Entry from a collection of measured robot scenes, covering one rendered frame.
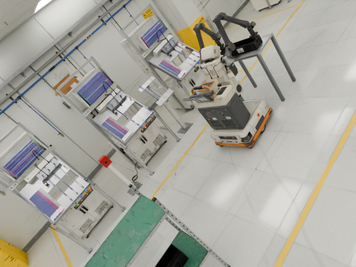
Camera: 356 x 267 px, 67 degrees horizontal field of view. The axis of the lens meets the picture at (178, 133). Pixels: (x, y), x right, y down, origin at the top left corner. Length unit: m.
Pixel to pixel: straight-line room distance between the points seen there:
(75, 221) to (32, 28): 3.59
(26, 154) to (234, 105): 2.91
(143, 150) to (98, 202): 1.11
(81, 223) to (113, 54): 3.57
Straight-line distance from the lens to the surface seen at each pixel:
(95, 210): 4.60
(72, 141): 5.98
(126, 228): 2.32
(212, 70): 3.43
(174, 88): 5.01
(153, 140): 4.75
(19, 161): 4.35
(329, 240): 2.55
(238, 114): 3.31
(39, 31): 6.03
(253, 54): 3.65
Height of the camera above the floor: 2.20
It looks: 27 degrees down
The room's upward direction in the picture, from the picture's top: 41 degrees counter-clockwise
